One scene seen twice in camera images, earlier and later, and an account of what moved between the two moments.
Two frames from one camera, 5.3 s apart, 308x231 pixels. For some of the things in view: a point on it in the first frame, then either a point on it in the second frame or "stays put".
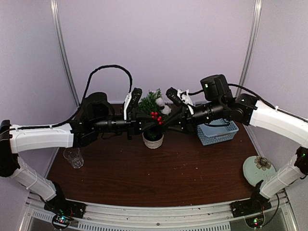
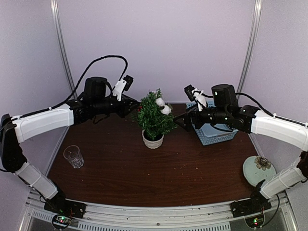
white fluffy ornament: (166, 109) stays put
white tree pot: (152, 144) stays put
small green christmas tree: (150, 107) stays put
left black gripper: (134, 125) to (124, 110)
